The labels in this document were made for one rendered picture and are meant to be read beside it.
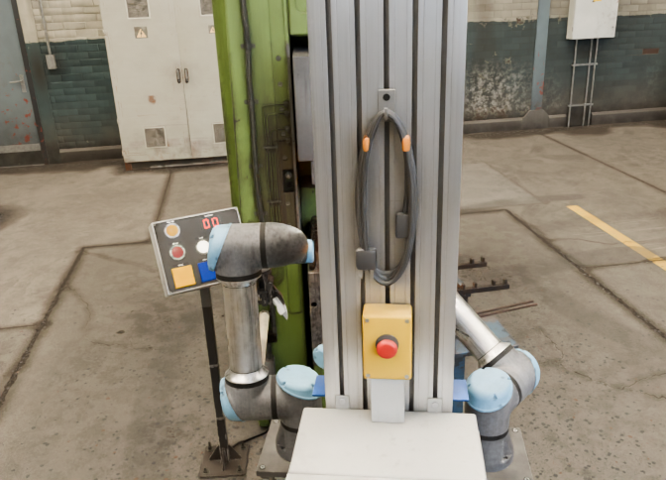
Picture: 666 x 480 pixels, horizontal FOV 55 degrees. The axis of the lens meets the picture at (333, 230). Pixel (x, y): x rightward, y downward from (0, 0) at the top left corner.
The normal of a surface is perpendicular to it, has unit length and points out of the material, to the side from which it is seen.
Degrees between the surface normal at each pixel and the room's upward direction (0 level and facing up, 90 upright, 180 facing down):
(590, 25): 90
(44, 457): 0
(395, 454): 0
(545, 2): 90
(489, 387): 8
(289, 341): 90
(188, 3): 90
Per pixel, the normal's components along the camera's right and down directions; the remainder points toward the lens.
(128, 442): -0.04, -0.93
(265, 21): 0.04, 0.36
